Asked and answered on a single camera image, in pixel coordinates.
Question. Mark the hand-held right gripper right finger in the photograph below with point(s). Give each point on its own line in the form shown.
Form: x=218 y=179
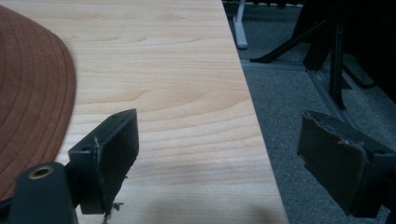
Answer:
x=336 y=168

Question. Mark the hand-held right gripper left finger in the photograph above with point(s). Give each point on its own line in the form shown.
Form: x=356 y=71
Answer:
x=106 y=161

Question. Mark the black metal stand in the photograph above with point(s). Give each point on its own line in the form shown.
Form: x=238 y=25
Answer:
x=323 y=46

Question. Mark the white table leg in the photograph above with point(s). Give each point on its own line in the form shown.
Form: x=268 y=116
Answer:
x=240 y=26

